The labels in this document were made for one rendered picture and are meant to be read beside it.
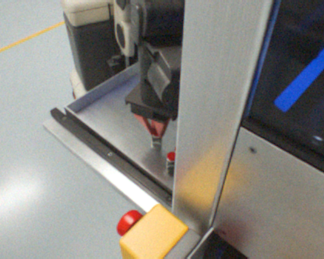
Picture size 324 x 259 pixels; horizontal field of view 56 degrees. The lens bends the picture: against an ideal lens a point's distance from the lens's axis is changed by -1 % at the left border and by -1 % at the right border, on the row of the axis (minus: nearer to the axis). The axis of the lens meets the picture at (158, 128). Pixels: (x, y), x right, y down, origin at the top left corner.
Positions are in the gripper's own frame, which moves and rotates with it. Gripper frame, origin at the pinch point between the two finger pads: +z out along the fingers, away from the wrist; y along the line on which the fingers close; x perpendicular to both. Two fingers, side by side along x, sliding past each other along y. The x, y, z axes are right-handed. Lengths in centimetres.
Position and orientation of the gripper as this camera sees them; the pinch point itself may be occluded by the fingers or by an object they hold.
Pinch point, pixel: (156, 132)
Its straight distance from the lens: 62.2
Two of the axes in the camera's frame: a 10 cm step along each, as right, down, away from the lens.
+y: 8.9, 3.2, -3.3
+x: 4.6, -6.3, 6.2
